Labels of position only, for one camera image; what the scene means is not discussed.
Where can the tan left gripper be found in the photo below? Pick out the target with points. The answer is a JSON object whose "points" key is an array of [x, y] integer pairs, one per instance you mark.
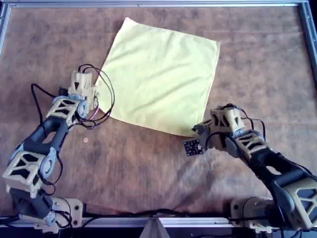
{"points": [[84, 83]]}

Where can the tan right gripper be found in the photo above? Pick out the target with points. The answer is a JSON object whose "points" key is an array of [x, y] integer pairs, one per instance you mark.
{"points": [[225, 119]]}

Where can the yellow microfibre cloth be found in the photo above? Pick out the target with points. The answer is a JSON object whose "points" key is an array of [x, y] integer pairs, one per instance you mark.
{"points": [[158, 74]]}

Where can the tan and black left robot arm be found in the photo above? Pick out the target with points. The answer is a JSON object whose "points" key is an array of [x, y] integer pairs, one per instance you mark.
{"points": [[32, 142]]}

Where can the tan and black right robot arm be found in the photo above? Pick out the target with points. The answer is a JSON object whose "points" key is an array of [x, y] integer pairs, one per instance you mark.
{"points": [[284, 173]]}

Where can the brown felt table cover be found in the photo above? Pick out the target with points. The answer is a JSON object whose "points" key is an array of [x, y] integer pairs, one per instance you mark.
{"points": [[148, 173]]}

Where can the right wrist camera circuit board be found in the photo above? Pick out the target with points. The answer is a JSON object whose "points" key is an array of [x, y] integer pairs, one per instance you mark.
{"points": [[193, 147]]}

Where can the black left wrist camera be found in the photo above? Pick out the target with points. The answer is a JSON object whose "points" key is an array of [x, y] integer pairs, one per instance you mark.
{"points": [[63, 91]]}

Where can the aluminium frame rail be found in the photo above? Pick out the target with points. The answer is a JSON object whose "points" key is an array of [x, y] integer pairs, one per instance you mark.
{"points": [[148, 3], [308, 24], [4, 24], [198, 221]]}

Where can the tan camera mount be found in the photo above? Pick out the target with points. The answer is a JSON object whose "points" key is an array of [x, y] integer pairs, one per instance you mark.
{"points": [[154, 230]]}

